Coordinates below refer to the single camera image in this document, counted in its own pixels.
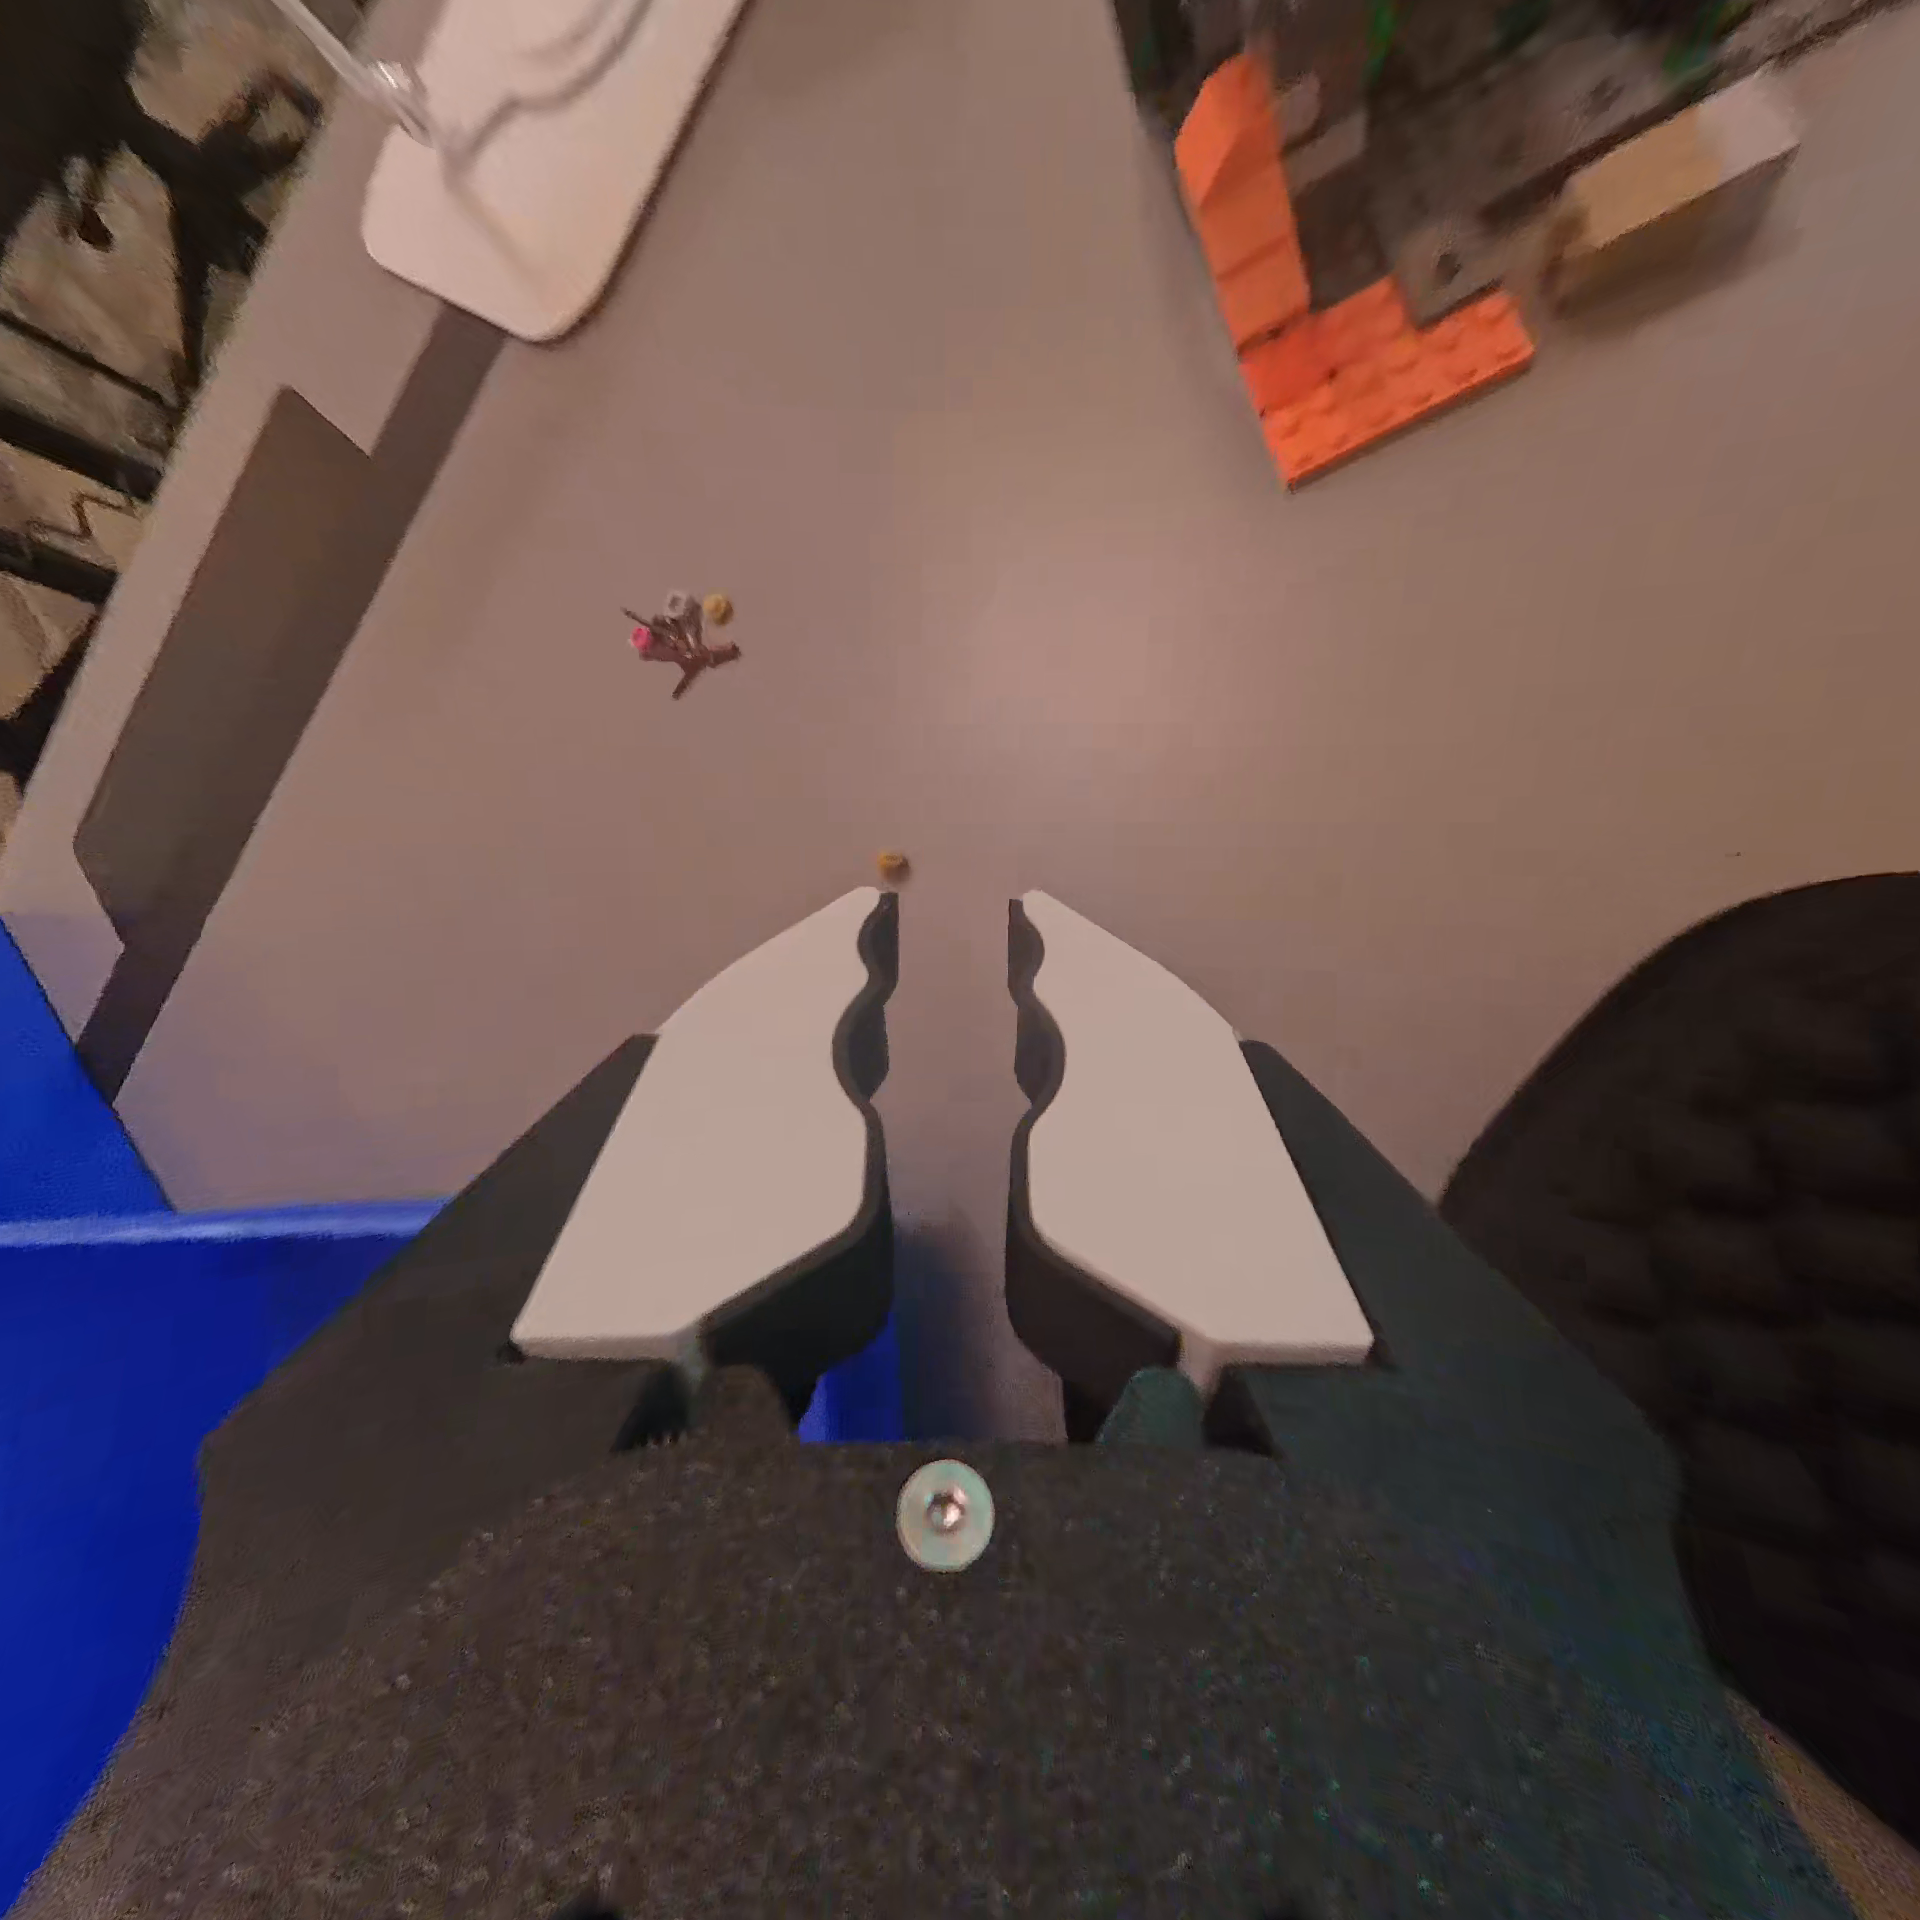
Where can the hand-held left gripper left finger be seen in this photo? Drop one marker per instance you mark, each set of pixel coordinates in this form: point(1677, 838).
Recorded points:
point(707, 1186)

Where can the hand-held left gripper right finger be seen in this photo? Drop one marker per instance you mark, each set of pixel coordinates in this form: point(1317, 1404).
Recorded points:
point(1187, 1200)

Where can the blue plastic bin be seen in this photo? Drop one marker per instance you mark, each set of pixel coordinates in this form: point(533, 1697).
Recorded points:
point(92, 1350)

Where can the toy brick building model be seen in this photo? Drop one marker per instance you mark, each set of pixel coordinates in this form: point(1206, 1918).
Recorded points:
point(1380, 375)

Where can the grey desk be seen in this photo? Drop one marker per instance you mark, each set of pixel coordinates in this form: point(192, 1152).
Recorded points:
point(976, 675)

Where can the black wrist rest pad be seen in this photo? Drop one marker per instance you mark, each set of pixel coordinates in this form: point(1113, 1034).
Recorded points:
point(1726, 1274)

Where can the white flat board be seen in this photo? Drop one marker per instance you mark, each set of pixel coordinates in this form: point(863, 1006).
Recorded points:
point(509, 152)

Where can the tan white toy brick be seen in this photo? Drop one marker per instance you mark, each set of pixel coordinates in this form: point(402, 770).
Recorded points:
point(1666, 196)

